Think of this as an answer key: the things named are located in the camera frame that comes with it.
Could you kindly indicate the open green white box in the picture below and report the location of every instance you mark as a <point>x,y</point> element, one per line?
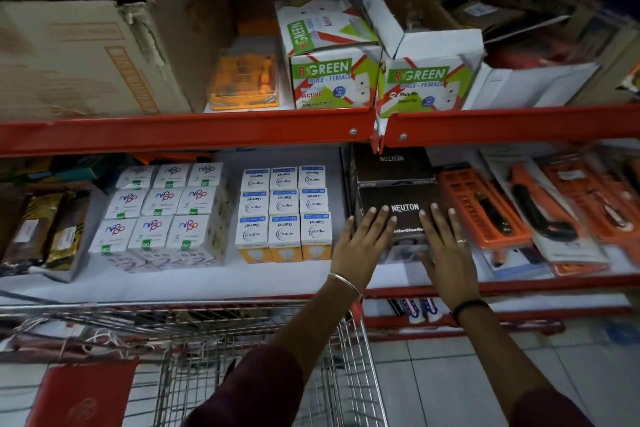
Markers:
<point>430,76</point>

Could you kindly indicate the orange blister pack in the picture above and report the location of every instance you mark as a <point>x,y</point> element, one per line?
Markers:
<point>242,81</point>

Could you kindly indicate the black box with picture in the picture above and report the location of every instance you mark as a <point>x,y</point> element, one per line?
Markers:
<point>405,206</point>

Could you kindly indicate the closed green white box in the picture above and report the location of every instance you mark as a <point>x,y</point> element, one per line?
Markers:
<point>325,61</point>

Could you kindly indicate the person's left forearm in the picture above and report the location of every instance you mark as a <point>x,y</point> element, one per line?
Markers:
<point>305,336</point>

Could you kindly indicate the person's right forearm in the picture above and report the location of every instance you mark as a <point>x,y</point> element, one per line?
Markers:
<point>505,361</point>

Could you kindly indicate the stack of pink-print bulb boxes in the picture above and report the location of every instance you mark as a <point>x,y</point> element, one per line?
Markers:
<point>160,214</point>

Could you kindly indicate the orange screwdriver bit set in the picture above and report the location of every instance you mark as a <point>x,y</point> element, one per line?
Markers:
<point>480,206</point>

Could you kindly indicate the white blue carded pack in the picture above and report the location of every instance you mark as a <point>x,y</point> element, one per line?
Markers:
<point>520,261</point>

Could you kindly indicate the person's left hand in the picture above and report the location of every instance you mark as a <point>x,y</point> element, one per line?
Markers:
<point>360,251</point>

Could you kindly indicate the plain white box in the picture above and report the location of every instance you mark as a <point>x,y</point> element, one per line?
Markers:
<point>525,86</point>

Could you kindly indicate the person's left middle finger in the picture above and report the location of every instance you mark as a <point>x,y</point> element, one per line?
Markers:
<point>371,222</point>

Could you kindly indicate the orange carded tool pack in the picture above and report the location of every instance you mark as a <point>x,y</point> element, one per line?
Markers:
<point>595,196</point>

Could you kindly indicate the white blue small packs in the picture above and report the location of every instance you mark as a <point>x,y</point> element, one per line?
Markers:
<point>420,309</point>

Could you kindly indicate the red paper bag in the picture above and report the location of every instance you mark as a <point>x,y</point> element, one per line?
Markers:
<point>80,396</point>

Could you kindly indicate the silver bangle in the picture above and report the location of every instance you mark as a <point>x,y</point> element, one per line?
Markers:
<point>345,282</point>

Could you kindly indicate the white carded orange tool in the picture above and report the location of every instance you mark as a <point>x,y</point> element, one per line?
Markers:
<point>545,211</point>

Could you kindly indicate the green teal packets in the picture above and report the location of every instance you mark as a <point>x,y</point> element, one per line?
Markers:
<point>65,169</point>

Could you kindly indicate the worn brown cardboard box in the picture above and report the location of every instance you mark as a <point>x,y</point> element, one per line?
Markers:
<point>600,6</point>

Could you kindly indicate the red tool packs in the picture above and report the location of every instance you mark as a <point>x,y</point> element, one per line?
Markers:
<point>530,49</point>

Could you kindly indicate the gold brown packet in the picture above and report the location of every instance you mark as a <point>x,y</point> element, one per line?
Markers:
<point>30,231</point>
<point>67,236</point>

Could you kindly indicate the person's right hand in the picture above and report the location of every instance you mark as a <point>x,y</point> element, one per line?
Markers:
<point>450,266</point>

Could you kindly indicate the person's right middle finger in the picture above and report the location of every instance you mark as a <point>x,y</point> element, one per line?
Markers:
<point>440,221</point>

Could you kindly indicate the black wristband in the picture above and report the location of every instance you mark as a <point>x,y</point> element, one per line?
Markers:
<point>470,305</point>

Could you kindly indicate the stack of blue-print bulb boxes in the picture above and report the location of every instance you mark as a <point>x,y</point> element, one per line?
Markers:
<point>284,214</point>

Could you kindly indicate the large brown cardboard box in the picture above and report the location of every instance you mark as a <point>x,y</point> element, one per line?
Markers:
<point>75,56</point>

